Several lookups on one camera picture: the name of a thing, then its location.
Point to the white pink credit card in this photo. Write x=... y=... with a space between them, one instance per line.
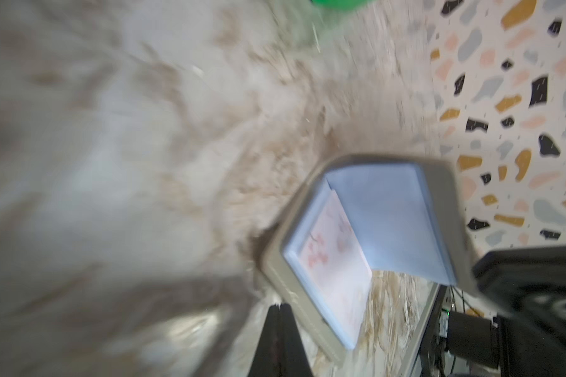
x=335 y=268

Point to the green card tray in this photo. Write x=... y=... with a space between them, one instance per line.
x=341 y=5

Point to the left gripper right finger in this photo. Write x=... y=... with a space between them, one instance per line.
x=293 y=360

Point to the grey card holder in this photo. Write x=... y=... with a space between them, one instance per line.
x=279 y=260

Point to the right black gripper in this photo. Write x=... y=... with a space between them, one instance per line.
x=528 y=287

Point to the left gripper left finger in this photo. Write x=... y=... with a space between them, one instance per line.
x=267 y=360

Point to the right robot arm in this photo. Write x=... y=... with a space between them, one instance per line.
x=474 y=339

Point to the aluminium mounting rail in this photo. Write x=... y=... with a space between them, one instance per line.
x=427 y=353

